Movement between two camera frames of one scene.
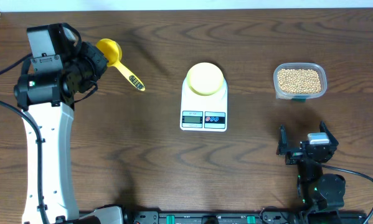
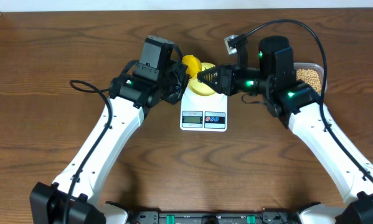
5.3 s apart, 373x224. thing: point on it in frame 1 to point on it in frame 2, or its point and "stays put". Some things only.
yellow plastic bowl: x=205 y=78 stays put
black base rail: x=243 y=217 stays put
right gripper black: x=294 y=154 to x=225 y=83
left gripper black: x=88 y=50 to x=180 y=69
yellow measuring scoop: x=112 y=50 to x=194 y=65
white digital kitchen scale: x=203 y=112 stays put
